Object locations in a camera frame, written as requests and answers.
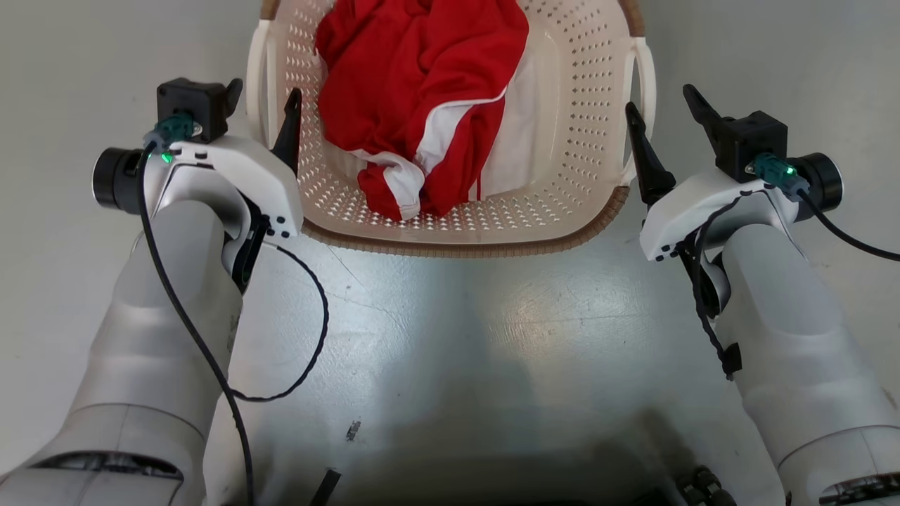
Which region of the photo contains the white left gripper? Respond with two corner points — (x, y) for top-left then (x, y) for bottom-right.
(143, 77), (305, 240)

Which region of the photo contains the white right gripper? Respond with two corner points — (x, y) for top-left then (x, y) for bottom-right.
(624, 84), (804, 263)

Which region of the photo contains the cream perforated plastic laundry basket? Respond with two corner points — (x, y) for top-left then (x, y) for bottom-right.
(245, 0), (658, 259)

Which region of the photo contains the red and white garment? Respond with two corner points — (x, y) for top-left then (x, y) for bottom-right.
(314, 0), (530, 223)

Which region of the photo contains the black flat strip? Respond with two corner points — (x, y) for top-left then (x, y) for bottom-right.
(308, 469), (342, 506)

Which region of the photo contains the thin black braided cable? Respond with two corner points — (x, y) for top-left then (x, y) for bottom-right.
(231, 242), (330, 403)
(677, 191), (744, 382)

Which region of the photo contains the black cable with green plug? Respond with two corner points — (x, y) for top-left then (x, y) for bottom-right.
(136, 114), (255, 506)
(747, 153), (900, 263)

